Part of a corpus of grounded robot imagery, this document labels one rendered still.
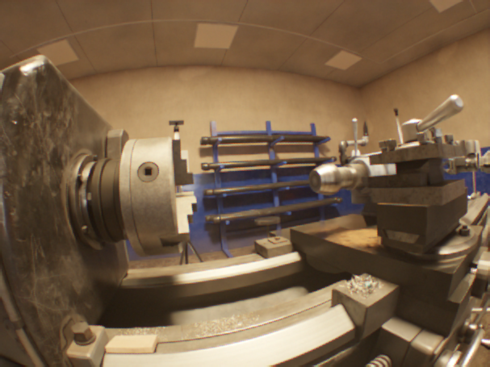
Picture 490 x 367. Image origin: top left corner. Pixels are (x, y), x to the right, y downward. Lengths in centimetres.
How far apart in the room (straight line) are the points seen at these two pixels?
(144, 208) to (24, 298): 24
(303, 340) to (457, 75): 481
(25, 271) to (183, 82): 383
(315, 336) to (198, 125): 350
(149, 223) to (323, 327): 34
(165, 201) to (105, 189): 12
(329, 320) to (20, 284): 47
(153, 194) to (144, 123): 338
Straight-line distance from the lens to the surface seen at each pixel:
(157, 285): 64
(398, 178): 43
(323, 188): 56
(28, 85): 35
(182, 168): 44
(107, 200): 40
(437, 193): 39
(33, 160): 34
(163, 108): 375
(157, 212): 34
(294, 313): 45
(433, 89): 498
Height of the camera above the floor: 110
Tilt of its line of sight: level
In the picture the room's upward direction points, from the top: 5 degrees counter-clockwise
